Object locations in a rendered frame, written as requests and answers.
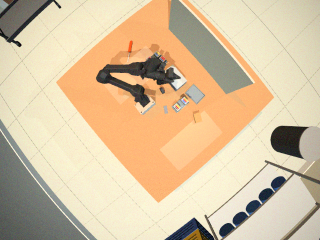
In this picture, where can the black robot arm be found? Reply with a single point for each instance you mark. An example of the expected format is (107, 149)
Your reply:
(144, 69)

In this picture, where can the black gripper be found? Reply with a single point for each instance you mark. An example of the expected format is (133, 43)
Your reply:
(165, 78)

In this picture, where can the grey flat panel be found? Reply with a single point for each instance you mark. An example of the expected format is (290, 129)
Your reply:
(207, 48)

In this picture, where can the white label with blue and red stripes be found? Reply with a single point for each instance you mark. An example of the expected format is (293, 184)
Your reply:
(162, 59)

